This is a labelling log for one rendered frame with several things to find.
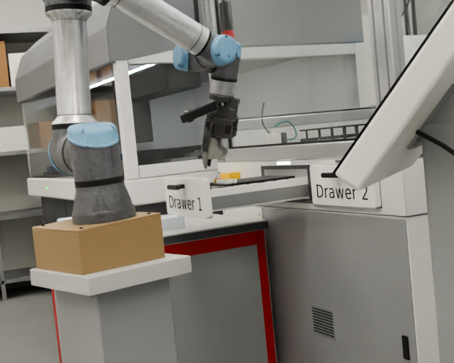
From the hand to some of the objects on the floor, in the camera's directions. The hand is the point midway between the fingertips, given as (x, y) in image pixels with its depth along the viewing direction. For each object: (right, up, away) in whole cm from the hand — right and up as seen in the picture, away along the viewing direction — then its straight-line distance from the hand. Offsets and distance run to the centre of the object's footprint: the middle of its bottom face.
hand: (205, 162), depth 217 cm
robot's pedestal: (-15, -100, -33) cm, 107 cm away
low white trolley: (-13, -96, +40) cm, 105 cm away
